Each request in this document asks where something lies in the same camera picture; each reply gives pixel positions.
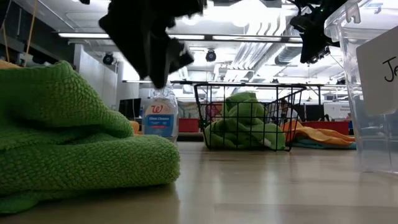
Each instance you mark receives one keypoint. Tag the black computer monitor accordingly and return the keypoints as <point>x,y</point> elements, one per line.
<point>129,108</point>

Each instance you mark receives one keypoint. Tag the clear plastic bin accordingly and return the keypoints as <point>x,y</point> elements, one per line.
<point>367,140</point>

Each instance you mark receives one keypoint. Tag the blue microfiber towel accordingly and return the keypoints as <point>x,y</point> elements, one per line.
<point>314,145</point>

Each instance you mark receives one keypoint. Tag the black overhead rail with lights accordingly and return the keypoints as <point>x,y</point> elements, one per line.
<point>236,37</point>

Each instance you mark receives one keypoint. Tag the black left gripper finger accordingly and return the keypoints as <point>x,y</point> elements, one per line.
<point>152,59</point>
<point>180,56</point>

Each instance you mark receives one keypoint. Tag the clear glass cleaner spray bottle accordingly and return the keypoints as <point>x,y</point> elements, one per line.
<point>160,121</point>

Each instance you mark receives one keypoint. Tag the black background table frame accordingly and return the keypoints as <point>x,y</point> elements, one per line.
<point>311,85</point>

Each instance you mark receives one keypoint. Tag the green microfiber towel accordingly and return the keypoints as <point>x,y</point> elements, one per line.
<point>77,155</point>
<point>245,124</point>

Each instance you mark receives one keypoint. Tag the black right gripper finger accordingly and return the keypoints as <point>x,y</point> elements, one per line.
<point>312,49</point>

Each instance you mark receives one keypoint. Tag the white paper label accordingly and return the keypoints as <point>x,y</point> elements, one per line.
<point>379,77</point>

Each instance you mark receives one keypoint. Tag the person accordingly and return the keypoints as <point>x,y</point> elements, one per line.
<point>286,110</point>

